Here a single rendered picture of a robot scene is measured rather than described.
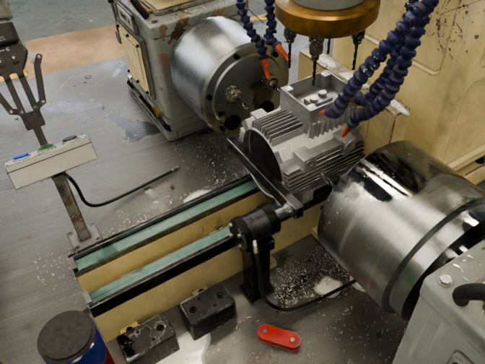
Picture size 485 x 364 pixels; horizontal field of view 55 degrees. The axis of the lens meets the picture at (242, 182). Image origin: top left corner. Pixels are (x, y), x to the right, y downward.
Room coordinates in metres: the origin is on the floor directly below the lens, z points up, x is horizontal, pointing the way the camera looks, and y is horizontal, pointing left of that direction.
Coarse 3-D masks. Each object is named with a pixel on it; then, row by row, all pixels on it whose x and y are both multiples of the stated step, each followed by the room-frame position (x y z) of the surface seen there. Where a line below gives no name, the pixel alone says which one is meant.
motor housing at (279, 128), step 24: (264, 120) 0.75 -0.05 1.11; (288, 120) 0.75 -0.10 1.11; (264, 144) 0.82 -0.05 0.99; (288, 144) 0.71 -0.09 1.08; (312, 144) 0.72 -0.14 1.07; (336, 144) 0.72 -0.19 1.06; (360, 144) 0.74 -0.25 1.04; (288, 168) 0.67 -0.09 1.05; (336, 168) 0.71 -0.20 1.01; (264, 192) 0.72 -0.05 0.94
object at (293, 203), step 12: (228, 144) 0.80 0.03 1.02; (240, 144) 0.78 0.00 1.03; (240, 156) 0.75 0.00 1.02; (252, 156) 0.74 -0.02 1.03; (252, 168) 0.71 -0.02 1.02; (264, 168) 0.70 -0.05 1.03; (264, 180) 0.67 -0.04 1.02; (276, 180) 0.66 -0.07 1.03; (276, 192) 0.63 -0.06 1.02; (288, 192) 0.63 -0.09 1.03; (288, 204) 0.60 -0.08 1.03; (300, 204) 0.59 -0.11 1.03; (300, 216) 0.59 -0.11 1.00
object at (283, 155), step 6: (246, 120) 0.78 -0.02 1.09; (252, 120) 0.78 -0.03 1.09; (246, 126) 0.78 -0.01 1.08; (360, 126) 0.76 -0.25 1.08; (282, 150) 0.68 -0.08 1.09; (288, 150) 0.68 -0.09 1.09; (276, 156) 0.68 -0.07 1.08; (282, 156) 0.67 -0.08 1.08; (288, 156) 0.67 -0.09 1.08; (282, 162) 0.66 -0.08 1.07; (246, 168) 0.79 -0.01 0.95
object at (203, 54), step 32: (192, 32) 1.06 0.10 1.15; (224, 32) 1.02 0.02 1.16; (256, 32) 1.07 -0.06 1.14; (192, 64) 0.98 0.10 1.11; (224, 64) 0.93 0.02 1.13; (256, 64) 0.97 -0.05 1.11; (192, 96) 0.94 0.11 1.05; (224, 96) 0.92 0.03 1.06; (256, 96) 0.97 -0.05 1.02; (224, 128) 0.92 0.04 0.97
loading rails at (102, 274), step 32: (224, 192) 0.75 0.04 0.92; (256, 192) 0.76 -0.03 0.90; (320, 192) 0.72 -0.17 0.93; (160, 224) 0.66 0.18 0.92; (192, 224) 0.68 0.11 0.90; (224, 224) 0.71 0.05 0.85; (288, 224) 0.68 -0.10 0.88; (96, 256) 0.59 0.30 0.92; (128, 256) 0.60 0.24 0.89; (160, 256) 0.63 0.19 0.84; (192, 256) 0.56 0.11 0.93; (224, 256) 0.60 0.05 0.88; (96, 288) 0.56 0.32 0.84; (128, 288) 0.50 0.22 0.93; (160, 288) 0.53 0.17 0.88; (192, 288) 0.56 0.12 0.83; (96, 320) 0.46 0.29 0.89; (128, 320) 0.49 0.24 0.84
